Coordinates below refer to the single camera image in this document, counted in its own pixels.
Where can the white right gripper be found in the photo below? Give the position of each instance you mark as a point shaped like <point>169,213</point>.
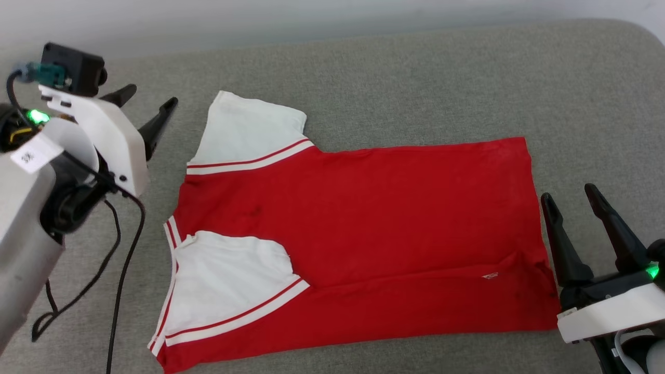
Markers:
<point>608,311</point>

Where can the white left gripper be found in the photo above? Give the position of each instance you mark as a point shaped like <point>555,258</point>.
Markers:
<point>117,145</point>

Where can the red and white jersey shirt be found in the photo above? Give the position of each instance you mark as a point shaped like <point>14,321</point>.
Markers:
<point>363,218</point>

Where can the white paper label tag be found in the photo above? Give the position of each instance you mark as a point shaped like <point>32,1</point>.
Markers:
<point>36,153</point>

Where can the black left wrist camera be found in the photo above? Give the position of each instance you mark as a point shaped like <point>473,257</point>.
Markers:
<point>72,65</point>

